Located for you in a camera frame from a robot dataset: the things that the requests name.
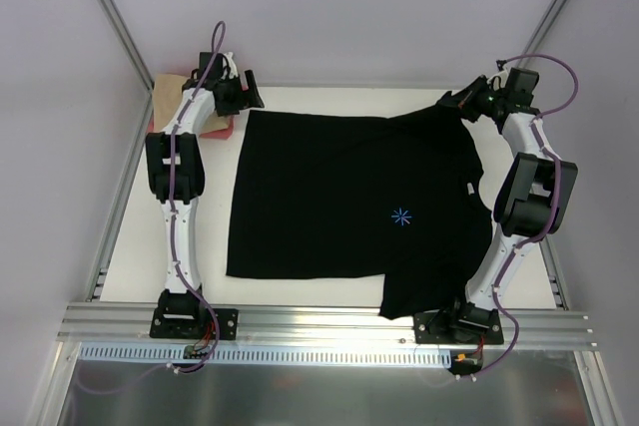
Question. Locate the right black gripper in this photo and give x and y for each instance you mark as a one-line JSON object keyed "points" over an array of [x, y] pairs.
{"points": [[462, 102]]}

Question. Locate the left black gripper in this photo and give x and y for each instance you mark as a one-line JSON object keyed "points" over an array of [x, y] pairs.
{"points": [[242, 95]]}

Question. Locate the black t shirt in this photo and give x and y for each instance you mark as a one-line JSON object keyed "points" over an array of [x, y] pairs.
{"points": [[349, 197]]}

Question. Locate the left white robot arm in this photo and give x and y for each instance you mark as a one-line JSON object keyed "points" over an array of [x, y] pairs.
{"points": [[176, 177]]}

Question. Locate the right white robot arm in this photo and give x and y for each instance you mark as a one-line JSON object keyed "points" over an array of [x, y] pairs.
{"points": [[530, 205]]}

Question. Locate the red folded t shirt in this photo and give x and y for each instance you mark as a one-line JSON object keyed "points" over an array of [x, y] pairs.
{"points": [[222, 131]]}

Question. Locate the beige folded t shirt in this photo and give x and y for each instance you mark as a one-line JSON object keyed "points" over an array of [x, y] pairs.
{"points": [[167, 97]]}

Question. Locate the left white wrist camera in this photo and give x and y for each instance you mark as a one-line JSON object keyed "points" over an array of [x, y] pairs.
{"points": [[229, 69]]}

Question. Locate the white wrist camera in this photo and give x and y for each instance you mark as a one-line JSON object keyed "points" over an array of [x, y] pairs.
{"points": [[229, 69], [498, 81]]}

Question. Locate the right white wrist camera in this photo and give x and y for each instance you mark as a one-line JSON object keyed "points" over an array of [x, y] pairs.
{"points": [[498, 81]]}

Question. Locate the right aluminium frame post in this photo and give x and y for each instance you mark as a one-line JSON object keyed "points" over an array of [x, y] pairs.
{"points": [[541, 34]]}

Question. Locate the aluminium frame post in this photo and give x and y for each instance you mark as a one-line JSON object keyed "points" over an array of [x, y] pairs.
{"points": [[126, 40], [541, 34]]}

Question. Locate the left aluminium frame post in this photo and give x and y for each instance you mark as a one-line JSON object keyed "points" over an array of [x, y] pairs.
{"points": [[126, 40]]}

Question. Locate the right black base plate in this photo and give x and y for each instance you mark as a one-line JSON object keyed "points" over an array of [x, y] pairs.
{"points": [[429, 328]]}

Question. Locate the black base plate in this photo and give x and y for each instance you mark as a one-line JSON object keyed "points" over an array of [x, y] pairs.
{"points": [[429, 328], [224, 323]]}

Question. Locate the left side aluminium rail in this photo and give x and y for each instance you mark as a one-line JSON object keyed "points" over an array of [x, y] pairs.
{"points": [[118, 207]]}

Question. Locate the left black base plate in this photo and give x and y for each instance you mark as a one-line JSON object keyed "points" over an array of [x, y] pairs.
{"points": [[224, 323]]}

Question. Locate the front aluminium rail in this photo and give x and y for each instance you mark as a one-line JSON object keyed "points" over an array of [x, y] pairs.
{"points": [[321, 326]]}

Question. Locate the white slotted cable duct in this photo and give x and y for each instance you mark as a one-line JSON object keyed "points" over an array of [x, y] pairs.
{"points": [[267, 355]]}

